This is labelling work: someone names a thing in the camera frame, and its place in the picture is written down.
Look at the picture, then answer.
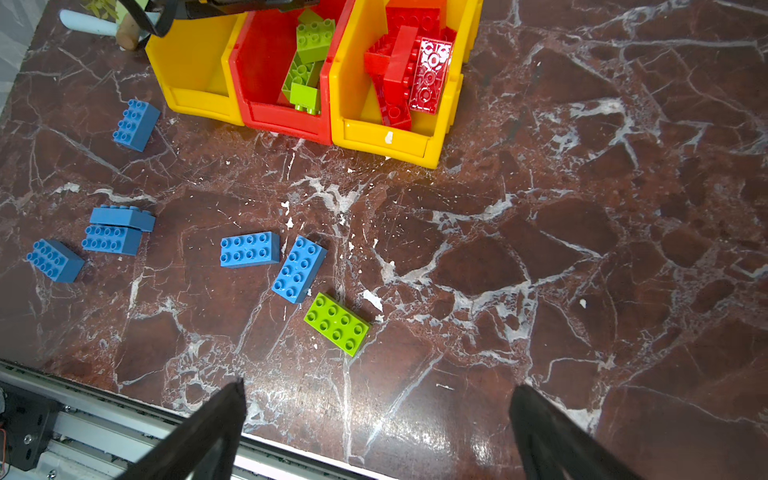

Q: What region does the red middle bin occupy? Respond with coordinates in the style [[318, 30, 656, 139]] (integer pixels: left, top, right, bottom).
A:
[[229, 0, 355, 145]]

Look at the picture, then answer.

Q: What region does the yellow bin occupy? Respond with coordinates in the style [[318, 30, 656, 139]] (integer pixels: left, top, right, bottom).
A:
[[146, 13, 247, 126], [329, 1, 483, 169]]

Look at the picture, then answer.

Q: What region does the right yellow bin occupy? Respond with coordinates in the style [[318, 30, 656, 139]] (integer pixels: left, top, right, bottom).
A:
[[329, 1, 483, 169]]

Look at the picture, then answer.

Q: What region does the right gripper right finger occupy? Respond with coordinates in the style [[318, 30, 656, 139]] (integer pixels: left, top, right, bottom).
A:
[[509, 385, 639, 479]]

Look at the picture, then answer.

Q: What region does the left yellow bin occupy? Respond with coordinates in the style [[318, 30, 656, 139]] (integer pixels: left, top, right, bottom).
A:
[[146, 13, 247, 126]]

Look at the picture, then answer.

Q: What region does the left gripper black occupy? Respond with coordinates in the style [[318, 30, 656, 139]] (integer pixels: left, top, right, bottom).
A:
[[179, 0, 320, 20]]

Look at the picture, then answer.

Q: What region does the small green brick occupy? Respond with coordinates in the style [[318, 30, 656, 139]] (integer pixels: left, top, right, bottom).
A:
[[289, 82, 321, 115]]

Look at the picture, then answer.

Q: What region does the red brick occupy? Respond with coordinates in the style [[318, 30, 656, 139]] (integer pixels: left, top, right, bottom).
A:
[[364, 50, 412, 131], [385, 0, 447, 37], [409, 38, 453, 115], [383, 26, 418, 104]]

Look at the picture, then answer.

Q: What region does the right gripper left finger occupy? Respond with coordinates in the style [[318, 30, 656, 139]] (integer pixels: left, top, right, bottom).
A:
[[120, 378, 247, 479]]

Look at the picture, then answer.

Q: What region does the blue brick cluster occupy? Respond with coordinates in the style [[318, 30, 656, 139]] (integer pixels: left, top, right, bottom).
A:
[[81, 224, 142, 256]]

